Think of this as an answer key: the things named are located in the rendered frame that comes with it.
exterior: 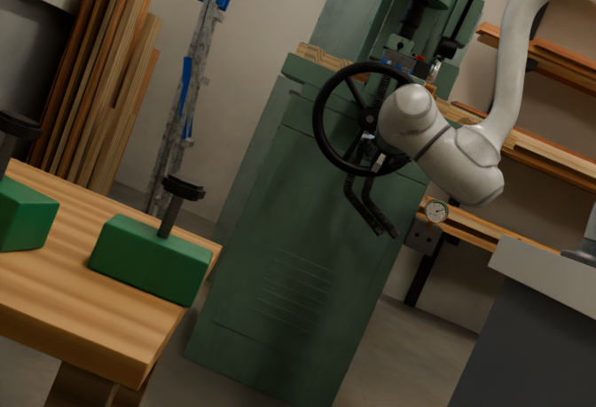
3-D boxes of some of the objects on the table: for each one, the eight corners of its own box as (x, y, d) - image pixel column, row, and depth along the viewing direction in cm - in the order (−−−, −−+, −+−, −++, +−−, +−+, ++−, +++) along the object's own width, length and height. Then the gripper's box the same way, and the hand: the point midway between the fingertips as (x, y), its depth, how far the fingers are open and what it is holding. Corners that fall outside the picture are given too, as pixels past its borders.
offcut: (302, 58, 222) (309, 43, 222) (309, 62, 225) (316, 47, 225) (312, 62, 220) (318, 47, 220) (319, 66, 223) (325, 50, 223)
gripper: (427, 132, 175) (405, 163, 198) (372, 109, 176) (356, 143, 199) (416, 162, 173) (395, 191, 196) (360, 138, 174) (345, 169, 196)
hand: (378, 162), depth 194 cm, fingers closed
